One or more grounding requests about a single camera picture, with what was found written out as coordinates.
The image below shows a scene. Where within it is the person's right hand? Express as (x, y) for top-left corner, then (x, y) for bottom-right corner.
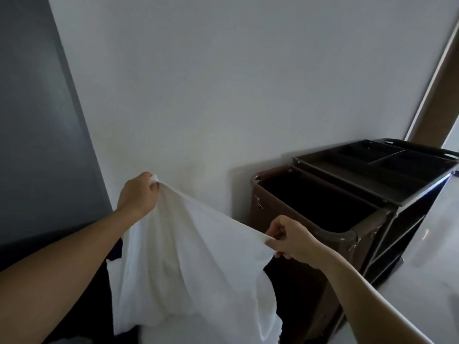
(264, 215), (341, 271)

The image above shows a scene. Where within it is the person's left hand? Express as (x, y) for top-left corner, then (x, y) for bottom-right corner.
(114, 171), (161, 221)

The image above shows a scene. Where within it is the brown housekeeping cart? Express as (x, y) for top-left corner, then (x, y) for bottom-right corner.
(250, 138), (459, 344)

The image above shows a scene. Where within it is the white towel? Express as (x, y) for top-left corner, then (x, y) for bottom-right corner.
(138, 311), (262, 344)
(111, 174), (284, 344)

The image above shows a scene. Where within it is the person's left forearm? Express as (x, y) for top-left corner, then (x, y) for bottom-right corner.
(0, 209), (139, 344)

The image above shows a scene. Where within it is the person's right forearm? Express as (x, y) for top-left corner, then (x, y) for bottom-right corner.
(322, 254), (437, 344)

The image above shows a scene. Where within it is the grey door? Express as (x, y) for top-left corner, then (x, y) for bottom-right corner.
(0, 0), (114, 247)

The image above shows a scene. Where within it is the navy laundry hamper white frame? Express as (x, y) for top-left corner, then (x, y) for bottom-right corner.
(0, 232), (141, 344)

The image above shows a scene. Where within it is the wooden door frame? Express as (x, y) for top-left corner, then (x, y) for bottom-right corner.
(405, 16), (459, 151)

